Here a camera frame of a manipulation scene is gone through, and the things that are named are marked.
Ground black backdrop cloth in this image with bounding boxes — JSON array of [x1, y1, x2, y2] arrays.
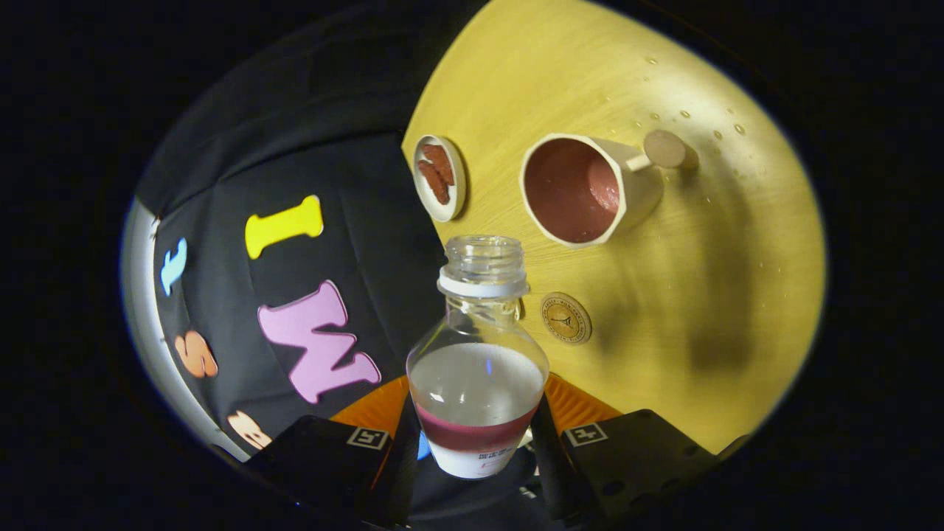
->
[[133, 0, 563, 531]]

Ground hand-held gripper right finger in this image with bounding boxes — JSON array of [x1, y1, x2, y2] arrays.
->
[[529, 372, 719, 527]]

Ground clear juice bottle pink label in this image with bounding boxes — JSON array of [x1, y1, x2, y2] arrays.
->
[[406, 235, 550, 480]]

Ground round wooden coaster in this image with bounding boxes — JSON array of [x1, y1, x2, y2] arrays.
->
[[541, 292, 593, 345]]

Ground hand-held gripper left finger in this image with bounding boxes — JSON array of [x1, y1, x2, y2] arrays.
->
[[243, 375, 422, 529]]

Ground wooden table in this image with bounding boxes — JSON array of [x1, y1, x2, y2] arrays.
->
[[402, 0, 827, 455]]

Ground white oval plate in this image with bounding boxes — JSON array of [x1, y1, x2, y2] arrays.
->
[[412, 134, 467, 223]]

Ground beige cup with wooden handle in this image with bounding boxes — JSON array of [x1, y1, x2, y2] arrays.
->
[[520, 130, 699, 248]]

